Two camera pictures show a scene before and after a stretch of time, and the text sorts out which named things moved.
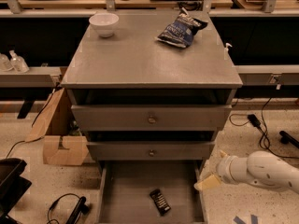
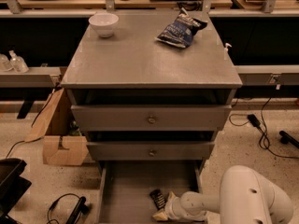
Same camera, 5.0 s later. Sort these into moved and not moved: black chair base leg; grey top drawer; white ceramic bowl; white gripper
Moved: white gripper
Not moved: white ceramic bowl; grey top drawer; black chair base leg
